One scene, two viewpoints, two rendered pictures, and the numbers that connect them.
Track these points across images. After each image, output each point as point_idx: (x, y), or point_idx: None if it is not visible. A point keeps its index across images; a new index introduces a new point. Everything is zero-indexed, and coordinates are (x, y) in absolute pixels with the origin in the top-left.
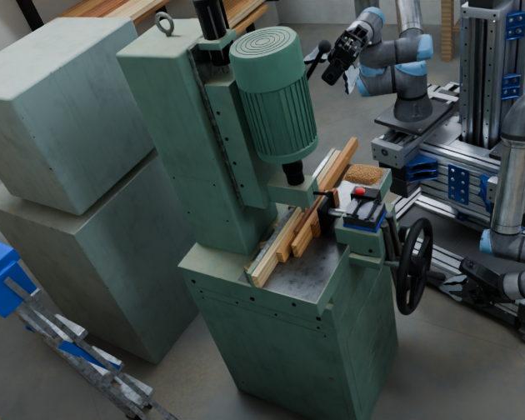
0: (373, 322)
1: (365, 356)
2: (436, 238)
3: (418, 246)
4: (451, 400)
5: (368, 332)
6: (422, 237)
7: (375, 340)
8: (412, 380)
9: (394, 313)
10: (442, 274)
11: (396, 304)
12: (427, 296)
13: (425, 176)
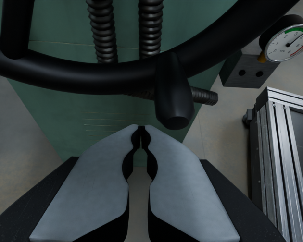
0: (124, 102)
1: (85, 117)
2: None
3: (284, 139)
4: (132, 236)
5: (103, 101)
6: (298, 141)
7: (120, 124)
8: (140, 190)
9: (182, 140)
10: (181, 101)
11: (212, 150)
12: (237, 175)
13: None
